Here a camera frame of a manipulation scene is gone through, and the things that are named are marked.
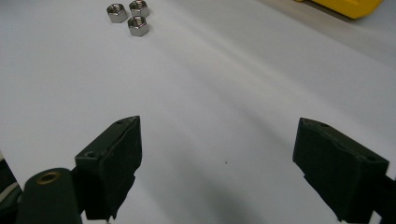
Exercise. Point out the steel hex nut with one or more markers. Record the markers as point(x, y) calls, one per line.
point(117, 13)
point(139, 8)
point(138, 26)

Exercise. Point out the yellow parts organizer case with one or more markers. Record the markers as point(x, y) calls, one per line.
point(348, 6)

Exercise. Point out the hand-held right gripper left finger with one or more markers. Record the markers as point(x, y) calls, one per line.
point(109, 174)

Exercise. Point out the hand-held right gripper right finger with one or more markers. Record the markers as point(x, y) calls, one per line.
point(339, 171)

